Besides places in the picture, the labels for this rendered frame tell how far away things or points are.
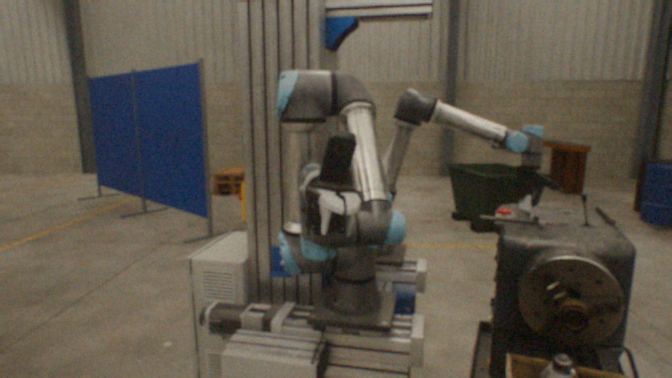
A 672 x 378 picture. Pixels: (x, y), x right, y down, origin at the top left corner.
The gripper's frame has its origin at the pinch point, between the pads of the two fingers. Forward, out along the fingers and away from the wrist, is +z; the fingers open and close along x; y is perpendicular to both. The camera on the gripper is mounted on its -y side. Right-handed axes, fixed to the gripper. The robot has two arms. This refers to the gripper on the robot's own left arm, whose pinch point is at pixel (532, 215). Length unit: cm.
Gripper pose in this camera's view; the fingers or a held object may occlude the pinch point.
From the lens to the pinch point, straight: 190.9
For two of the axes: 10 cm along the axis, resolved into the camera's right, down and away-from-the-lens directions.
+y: -9.3, -0.7, 3.6
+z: 0.0, 9.8, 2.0
